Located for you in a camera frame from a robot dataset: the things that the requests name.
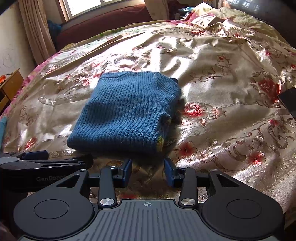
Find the wooden bedside table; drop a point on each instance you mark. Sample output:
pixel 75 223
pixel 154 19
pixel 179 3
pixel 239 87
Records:
pixel 12 85

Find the dark red sofa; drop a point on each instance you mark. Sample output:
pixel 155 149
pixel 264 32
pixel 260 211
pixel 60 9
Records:
pixel 104 22

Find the orange object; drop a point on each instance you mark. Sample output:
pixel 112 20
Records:
pixel 4 78

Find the blue green-striped knit sweater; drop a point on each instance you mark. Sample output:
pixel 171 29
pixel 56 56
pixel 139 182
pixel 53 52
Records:
pixel 122 111

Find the teal cloth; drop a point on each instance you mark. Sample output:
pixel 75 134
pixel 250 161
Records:
pixel 2 129

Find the crumpled floral quilt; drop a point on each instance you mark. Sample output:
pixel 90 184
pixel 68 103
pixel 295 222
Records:
pixel 231 25

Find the blue knitted cloth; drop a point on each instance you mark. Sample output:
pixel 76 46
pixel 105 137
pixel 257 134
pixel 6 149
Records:
pixel 54 29

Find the pale green floral sheet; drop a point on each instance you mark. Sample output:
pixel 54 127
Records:
pixel 108 34

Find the floral satin bedspread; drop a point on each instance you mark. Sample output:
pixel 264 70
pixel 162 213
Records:
pixel 219 81

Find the beige curtain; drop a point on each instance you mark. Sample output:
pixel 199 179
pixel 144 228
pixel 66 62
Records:
pixel 157 9
pixel 37 30

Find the window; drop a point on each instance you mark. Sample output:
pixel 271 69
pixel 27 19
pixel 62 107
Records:
pixel 97 5

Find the dark flat object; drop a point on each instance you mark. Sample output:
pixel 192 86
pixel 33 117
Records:
pixel 289 98

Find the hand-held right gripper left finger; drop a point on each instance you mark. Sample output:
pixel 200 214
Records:
pixel 126 172

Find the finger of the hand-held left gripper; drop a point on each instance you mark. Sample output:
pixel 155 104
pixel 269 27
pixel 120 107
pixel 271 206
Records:
pixel 81 162
pixel 34 154

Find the blue patterned cloth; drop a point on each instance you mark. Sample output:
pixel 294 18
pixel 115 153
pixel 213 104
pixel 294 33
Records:
pixel 185 9

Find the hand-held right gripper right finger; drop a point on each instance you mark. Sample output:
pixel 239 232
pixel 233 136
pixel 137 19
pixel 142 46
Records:
pixel 168 172

